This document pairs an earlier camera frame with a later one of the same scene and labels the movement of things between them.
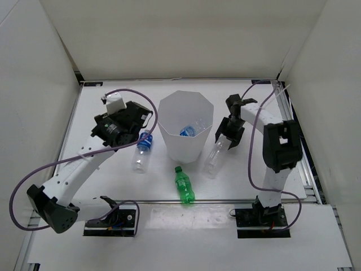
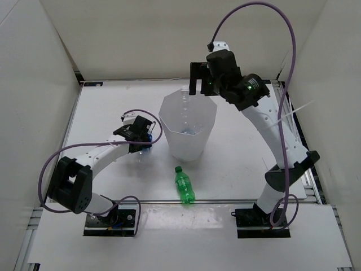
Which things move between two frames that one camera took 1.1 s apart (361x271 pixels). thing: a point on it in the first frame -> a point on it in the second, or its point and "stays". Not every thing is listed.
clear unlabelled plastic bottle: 213,162 -> 186,127
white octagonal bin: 185,118 stays
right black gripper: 235,138 -> 198,71
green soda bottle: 184,186 stays
